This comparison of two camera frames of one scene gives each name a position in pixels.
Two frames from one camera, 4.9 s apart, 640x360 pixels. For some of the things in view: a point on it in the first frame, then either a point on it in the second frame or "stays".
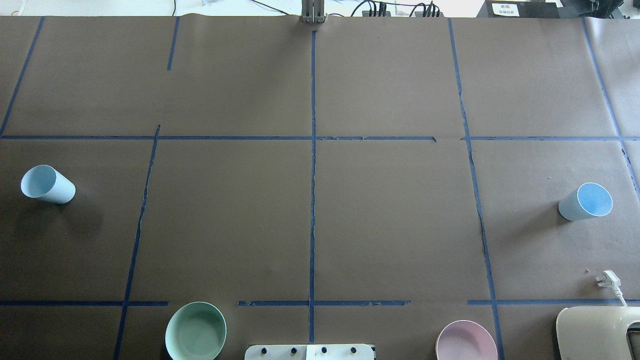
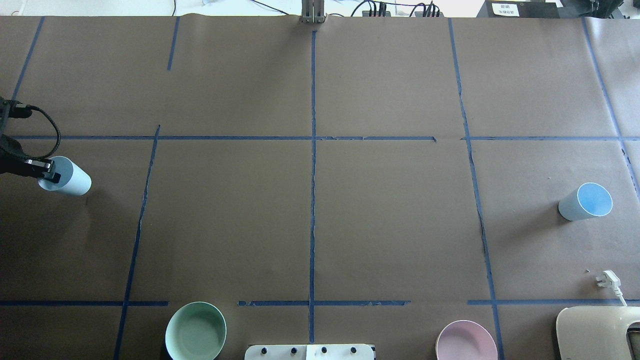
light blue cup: [591, 199] stays
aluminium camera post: [313, 11] stays
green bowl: [196, 330] stays
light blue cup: [44, 181] -> [74, 180]
